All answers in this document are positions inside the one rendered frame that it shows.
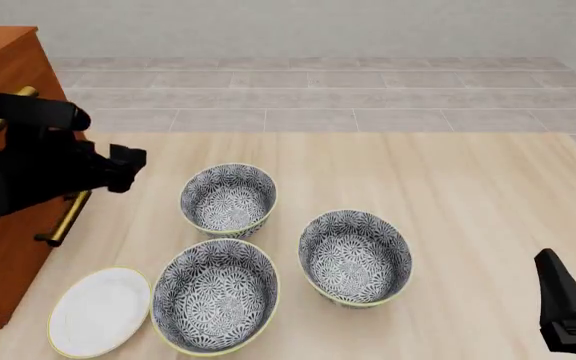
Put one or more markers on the white plate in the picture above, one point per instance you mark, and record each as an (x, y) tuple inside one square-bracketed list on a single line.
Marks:
[(99, 311)]

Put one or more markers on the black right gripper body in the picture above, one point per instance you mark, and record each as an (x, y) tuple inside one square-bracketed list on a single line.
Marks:
[(575, 337)]

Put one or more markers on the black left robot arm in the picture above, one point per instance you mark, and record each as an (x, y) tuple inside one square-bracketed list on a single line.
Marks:
[(13, 180)]

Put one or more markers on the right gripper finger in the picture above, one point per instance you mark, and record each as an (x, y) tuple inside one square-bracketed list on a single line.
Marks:
[(560, 288)]

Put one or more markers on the patterned black white bowl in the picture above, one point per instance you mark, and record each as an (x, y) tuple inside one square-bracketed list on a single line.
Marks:
[(355, 258), (215, 298), (228, 200)]

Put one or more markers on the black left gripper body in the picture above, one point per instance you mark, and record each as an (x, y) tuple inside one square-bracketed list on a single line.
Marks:
[(127, 165)]

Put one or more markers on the wooden cabinet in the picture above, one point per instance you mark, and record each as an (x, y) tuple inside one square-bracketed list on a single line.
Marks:
[(3, 270)]

